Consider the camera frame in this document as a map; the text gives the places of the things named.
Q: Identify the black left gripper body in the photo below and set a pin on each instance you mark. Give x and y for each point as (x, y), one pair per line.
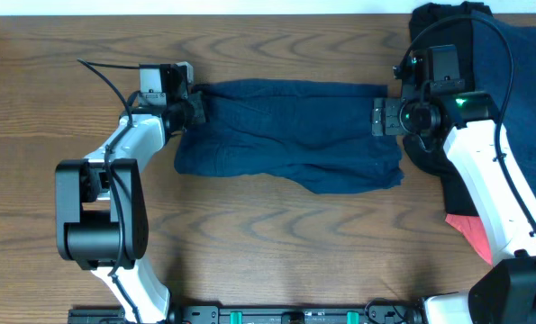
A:
(191, 110)

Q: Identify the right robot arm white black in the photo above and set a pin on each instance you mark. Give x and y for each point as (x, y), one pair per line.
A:
(473, 139)

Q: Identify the black mounting rail with clamps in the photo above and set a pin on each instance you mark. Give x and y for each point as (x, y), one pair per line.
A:
(377, 311)

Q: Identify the red garment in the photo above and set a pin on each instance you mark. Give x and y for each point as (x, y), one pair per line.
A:
(474, 232)

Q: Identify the black shirt with lettering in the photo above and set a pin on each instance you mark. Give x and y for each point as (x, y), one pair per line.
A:
(456, 197)

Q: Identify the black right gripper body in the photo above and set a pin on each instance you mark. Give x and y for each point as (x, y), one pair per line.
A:
(386, 112)

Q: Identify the dark blue garment in pile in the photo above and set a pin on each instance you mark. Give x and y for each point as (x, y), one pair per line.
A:
(491, 73)

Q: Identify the navy blue shorts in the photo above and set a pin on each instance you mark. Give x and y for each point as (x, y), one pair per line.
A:
(315, 134)

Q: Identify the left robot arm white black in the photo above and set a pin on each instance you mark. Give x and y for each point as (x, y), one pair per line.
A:
(101, 216)

